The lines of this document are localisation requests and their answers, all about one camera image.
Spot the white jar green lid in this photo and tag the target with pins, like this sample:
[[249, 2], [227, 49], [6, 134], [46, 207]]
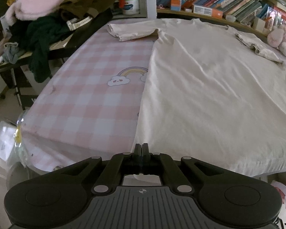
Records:
[[131, 6]]

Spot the white charger block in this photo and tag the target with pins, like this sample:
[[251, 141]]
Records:
[[230, 18]]

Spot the clear plastic bag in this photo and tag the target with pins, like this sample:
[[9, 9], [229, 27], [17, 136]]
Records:
[[4, 138]]

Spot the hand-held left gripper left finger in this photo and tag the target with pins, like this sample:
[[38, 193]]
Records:
[[138, 157]]

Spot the dark green garment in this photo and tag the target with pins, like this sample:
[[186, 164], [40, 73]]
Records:
[[43, 43]]

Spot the olive brown jacket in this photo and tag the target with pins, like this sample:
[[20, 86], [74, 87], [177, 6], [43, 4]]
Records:
[[90, 0]]

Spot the black side table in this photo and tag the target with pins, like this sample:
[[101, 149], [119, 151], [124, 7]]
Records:
[[62, 52]]

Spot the red white plastic bag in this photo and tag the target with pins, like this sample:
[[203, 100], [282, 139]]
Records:
[[283, 193]]

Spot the grey cloth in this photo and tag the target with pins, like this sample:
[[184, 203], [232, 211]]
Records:
[[13, 52]]

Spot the white wooden bookshelf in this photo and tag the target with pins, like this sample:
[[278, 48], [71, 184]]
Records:
[[150, 0]]

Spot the thick red book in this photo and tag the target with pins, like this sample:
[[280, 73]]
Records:
[[284, 15]]

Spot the cream printed t-shirt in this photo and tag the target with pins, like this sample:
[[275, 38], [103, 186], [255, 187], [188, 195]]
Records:
[[205, 88]]

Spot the white pink plush bunny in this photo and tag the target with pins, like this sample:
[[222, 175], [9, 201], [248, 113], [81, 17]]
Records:
[[282, 40]]

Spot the white square pen holder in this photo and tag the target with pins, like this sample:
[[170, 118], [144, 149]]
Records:
[[258, 24]]

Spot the clear pen cup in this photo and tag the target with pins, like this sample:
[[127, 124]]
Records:
[[270, 18]]

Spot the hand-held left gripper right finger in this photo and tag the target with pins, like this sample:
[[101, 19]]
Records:
[[145, 157]]

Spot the flat white orange box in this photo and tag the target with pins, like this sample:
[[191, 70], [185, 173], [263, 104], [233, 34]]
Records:
[[206, 10]]

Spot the pink fluffy cloth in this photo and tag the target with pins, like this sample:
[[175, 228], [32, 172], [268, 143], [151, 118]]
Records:
[[35, 3]]

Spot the pink checked cartoon desk mat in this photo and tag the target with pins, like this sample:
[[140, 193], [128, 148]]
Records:
[[85, 95]]

